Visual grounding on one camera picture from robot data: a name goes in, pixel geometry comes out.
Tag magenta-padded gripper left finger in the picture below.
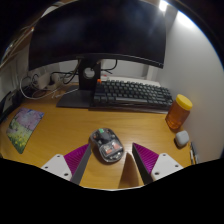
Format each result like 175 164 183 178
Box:
40 143 93 186

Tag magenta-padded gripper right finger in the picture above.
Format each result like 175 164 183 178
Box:
131 142 185 185

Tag transparent computer mouse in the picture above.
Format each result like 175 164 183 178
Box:
88 127 125 164

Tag floral print mouse pad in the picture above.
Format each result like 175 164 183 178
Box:
5 107 45 155

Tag white earbuds case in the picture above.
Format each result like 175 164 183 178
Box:
174 129 190 148

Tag dark pens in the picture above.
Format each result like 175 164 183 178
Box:
189 141 201 165

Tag orange jar with yellow lid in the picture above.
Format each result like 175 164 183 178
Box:
165 93 194 131

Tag dark grey keyboard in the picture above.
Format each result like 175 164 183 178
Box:
91 79 174 113

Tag black box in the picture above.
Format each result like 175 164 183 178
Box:
0 88 24 123

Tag white power strip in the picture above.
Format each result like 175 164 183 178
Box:
33 71 63 90

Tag black computer monitor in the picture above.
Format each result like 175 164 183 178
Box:
28 0 167 109

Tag white strip light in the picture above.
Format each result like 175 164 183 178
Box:
158 0 169 13

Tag white cable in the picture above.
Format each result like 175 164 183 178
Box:
19 75 73 100

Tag black cable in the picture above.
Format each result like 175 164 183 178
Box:
49 59 118 84

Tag wooden wall shelf unit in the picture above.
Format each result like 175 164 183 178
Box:
0 23 36 66

